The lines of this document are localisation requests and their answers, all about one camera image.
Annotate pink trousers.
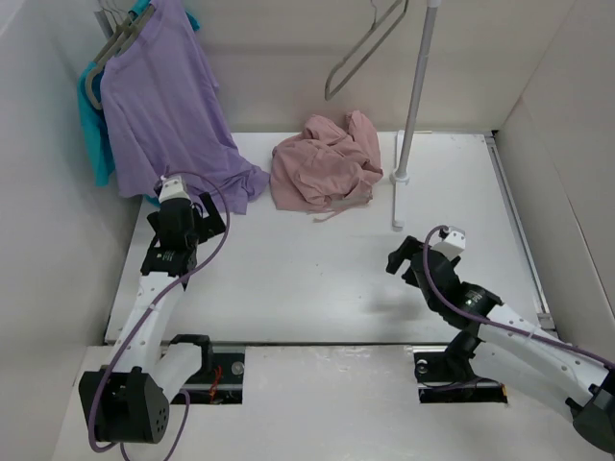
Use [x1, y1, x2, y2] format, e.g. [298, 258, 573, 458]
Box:
[270, 110, 383, 218]

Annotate teal t-shirt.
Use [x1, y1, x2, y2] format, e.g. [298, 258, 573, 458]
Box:
[78, 1, 211, 197]

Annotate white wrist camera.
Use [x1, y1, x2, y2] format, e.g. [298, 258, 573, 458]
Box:
[158, 175, 190, 204]
[431, 227, 466, 261]

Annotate grey hanger with teal shirt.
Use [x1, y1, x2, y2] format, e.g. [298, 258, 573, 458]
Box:
[84, 62, 104, 110]

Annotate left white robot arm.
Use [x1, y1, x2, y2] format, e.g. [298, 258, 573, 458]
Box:
[78, 192, 230, 453]

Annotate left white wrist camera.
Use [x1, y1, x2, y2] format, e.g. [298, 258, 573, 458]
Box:
[158, 175, 190, 204]

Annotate aluminium side rail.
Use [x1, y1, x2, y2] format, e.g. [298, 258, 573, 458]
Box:
[484, 133, 558, 337]

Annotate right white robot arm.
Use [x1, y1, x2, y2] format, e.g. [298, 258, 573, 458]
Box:
[385, 226, 614, 453]

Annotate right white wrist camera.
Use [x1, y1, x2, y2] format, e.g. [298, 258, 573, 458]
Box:
[431, 227, 466, 261]

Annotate grey hanger with purple shirt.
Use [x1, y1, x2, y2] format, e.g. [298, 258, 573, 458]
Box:
[94, 3, 156, 68]

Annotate white garment rack pole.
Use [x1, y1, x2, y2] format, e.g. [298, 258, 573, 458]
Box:
[391, 0, 441, 184]

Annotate purple t-shirt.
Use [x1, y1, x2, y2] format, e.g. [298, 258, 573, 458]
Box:
[100, 1, 269, 214]

